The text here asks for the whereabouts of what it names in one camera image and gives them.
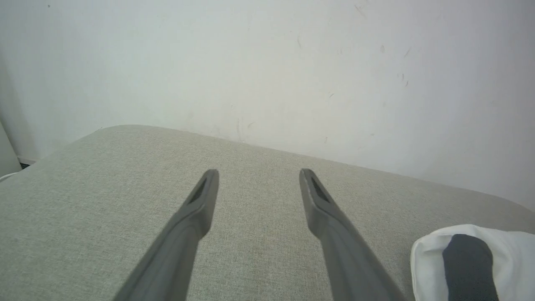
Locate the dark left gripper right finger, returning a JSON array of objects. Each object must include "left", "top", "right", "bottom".
[{"left": 298, "top": 168, "right": 408, "bottom": 301}]

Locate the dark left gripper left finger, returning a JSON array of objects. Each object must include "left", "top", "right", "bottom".
[{"left": 113, "top": 168, "right": 220, "bottom": 301}]

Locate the white and black t-shirt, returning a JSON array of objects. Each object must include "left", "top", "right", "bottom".
[{"left": 410, "top": 224, "right": 535, "bottom": 301}]

